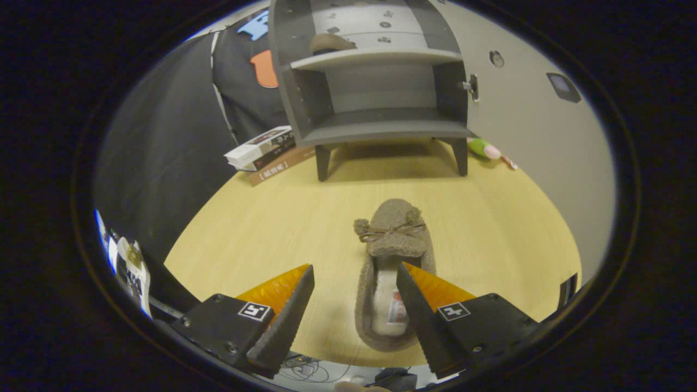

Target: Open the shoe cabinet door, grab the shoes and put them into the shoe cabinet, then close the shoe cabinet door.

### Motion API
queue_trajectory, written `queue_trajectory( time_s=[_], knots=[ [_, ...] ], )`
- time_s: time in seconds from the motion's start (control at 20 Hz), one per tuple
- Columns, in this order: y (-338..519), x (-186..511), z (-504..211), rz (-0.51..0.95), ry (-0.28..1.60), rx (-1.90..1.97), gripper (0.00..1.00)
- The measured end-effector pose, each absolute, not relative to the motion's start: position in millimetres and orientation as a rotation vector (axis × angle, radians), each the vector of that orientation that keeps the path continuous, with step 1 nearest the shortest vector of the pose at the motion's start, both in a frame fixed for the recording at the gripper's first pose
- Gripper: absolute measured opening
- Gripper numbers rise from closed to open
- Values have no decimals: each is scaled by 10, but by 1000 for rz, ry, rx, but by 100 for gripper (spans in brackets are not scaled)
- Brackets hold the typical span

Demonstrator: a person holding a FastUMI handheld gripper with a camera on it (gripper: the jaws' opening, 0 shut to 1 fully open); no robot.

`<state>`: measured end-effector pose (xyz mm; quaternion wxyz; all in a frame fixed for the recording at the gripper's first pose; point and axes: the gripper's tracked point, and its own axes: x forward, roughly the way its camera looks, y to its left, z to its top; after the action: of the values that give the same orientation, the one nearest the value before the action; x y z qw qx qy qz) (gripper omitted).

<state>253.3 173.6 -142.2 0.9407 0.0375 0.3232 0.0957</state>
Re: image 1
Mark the black backdrop cloth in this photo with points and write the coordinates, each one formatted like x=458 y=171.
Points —
x=163 y=136

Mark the black book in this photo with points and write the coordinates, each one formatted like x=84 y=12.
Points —
x=276 y=153

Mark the white printed object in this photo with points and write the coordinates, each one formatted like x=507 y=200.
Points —
x=136 y=272

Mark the grey shoe cabinet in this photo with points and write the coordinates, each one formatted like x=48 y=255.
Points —
x=381 y=128

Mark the green plush toy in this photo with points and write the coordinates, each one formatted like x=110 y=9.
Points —
x=482 y=147

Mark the blue lit screen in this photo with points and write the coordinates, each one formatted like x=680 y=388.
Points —
x=100 y=223

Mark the brown book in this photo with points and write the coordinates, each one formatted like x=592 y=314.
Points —
x=280 y=167

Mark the brown fuzzy slipper shoe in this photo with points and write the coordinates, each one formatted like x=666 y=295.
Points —
x=329 y=42
x=392 y=239

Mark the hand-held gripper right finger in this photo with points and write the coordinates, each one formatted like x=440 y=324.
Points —
x=427 y=321

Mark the white shoe cabinet door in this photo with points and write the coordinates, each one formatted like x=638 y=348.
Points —
x=533 y=136

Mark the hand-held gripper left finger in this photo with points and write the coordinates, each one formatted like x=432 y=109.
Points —
x=283 y=326

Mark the white book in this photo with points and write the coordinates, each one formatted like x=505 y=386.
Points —
x=261 y=144

